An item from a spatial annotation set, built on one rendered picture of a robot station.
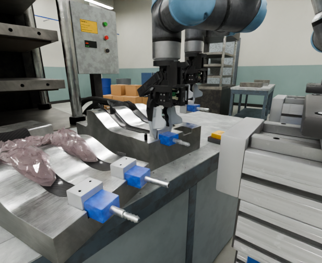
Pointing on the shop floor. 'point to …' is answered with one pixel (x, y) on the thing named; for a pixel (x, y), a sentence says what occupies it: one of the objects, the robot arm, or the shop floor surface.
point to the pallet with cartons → (126, 94)
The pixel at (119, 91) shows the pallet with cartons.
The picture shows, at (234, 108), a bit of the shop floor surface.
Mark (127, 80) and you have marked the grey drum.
